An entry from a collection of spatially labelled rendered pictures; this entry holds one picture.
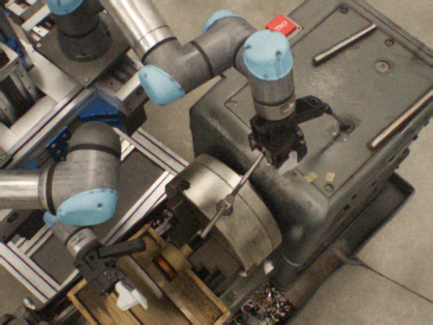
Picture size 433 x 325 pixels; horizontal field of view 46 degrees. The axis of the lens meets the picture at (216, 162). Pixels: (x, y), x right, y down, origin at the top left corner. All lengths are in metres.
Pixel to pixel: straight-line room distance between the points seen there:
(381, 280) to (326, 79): 1.36
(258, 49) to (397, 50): 0.68
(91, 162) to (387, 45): 0.83
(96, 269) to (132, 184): 1.09
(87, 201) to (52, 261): 1.29
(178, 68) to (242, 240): 0.50
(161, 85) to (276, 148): 0.26
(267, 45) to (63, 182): 0.50
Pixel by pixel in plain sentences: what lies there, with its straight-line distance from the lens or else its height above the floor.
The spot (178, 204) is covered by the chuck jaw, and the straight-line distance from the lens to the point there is 1.24.
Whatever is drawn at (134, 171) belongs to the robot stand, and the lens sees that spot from 2.38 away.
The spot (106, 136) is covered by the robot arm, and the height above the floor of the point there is 1.39.
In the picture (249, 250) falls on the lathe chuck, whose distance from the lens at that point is 1.23.
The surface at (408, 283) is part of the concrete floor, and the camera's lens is 2.55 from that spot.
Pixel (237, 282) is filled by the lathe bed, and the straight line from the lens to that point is 1.53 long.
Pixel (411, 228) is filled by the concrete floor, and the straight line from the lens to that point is 2.63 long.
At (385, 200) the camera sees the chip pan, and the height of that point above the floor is 0.54.
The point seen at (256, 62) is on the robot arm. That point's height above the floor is 1.69.
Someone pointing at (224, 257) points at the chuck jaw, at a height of 1.11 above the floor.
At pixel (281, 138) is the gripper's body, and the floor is 1.50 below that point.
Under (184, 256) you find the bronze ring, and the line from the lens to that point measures 1.30.
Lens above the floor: 2.36
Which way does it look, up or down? 66 degrees down
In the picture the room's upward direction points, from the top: 2 degrees counter-clockwise
